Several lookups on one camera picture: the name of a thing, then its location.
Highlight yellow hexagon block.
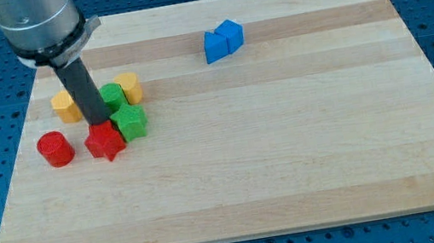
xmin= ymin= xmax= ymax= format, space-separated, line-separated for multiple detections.
xmin=50 ymin=90 xmax=83 ymax=124

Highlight red star block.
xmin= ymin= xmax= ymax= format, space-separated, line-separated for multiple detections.
xmin=84 ymin=120 xmax=127 ymax=161

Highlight wooden board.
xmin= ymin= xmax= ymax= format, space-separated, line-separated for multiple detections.
xmin=0 ymin=0 xmax=434 ymax=243

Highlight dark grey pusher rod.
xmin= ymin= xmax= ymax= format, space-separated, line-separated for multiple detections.
xmin=54 ymin=58 xmax=110 ymax=125

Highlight blue triangle block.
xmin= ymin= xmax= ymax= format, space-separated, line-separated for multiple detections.
xmin=203 ymin=32 xmax=229 ymax=64

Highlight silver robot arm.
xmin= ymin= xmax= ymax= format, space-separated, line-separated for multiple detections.
xmin=0 ymin=0 xmax=101 ymax=69

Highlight green star block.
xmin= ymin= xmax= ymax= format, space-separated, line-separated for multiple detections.
xmin=109 ymin=104 xmax=148 ymax=142

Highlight blue cube block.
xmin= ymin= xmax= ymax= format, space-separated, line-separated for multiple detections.
xmin=214 ymin=19 xmax=245 ymax=54

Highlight yellow cylinder block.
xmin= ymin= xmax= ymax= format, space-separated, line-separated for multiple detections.
xmin=113 ymin=72 xmax=143 ymax=105

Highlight green cylinder block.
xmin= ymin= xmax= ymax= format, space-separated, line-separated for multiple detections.
xmin=99 ymin=83 xmax=128 ymax=113

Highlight red cylinder block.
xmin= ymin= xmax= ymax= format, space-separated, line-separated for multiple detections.
xmin=36 ymin=131 xmax=75 ymax=168

